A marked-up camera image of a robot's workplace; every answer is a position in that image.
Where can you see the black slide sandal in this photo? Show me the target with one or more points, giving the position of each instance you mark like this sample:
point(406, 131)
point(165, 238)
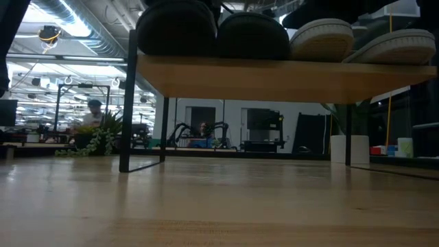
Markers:
point(175, 34)
point(252, 37)

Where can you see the grey slide sandal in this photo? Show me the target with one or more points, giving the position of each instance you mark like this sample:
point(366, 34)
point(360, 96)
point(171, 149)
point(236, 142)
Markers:
point(394, 48)
point(320, 41)

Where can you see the wooden shelf with black legs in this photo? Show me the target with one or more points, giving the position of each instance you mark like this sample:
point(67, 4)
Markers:
point(257, 79)

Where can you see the background robot arms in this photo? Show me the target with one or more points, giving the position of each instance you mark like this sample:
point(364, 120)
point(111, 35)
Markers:
point(219, 127)

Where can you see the person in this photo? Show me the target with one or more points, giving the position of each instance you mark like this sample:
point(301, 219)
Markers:
point(92, 118)
point(205, 129)

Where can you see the black equipment cart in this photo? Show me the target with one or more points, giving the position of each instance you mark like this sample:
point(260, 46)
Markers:
point(262, 120)

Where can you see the black panel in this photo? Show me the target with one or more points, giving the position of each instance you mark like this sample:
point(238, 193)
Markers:
point(312, 133)

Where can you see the succulent plant in dark pot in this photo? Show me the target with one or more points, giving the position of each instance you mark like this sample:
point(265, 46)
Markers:
point(84, 140)

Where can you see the red box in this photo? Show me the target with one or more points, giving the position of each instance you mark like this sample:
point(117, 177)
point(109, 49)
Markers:
point(376, 151)

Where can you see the yellow pole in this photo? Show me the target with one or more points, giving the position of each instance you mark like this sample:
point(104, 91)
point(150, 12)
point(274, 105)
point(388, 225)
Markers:
point(389, 116)

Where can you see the blue box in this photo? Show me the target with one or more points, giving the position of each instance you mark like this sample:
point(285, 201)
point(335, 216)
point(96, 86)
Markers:
point(392, 151)

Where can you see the pale green container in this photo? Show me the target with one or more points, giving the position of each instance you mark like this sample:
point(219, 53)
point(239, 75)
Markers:
point(405, 147)

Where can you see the dark monitor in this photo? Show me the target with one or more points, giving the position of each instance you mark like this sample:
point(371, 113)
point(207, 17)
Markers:
point(8, 113)

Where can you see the black aluminium table frame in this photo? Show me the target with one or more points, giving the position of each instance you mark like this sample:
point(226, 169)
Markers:
point(274, 156)

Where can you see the black metal rack frame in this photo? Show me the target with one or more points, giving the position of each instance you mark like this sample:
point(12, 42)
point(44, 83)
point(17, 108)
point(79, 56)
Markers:
point(82, 85)

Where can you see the silver ventilation duct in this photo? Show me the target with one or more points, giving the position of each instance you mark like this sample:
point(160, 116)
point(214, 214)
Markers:
point(85, 31)

